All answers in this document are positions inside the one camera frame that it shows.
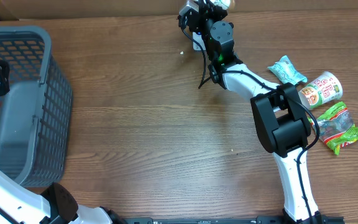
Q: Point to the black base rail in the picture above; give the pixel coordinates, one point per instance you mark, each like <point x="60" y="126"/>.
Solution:
<point x="257" y="220"/>

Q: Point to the cup noodles container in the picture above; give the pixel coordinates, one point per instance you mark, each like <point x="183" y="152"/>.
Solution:
<point x="323" y="89"/>

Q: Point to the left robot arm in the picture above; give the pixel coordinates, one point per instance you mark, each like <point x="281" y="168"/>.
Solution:
<point x="50" y="204"/>

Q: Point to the grey plastic mesh basket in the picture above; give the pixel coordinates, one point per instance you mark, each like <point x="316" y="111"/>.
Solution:
<point x="35" y="115"/>

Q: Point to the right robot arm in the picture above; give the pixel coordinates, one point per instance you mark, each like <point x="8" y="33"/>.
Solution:
<point x="281" y="120"/>

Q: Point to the white barcode scanner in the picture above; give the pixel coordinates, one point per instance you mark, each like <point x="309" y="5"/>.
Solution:
<point x="199" y="45"/>

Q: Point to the green snack packet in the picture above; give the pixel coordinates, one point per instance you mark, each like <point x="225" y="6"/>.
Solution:
<point x="336" y="127"/>

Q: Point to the teal white pouch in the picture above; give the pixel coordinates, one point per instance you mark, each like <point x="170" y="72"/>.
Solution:
<point x="285" y="71"/>

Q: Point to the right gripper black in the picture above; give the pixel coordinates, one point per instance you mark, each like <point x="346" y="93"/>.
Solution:
<point x="209" y="10"/>

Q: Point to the white tube gold cap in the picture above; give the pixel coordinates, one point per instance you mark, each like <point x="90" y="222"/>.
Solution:
<point x="225" y="4"/>

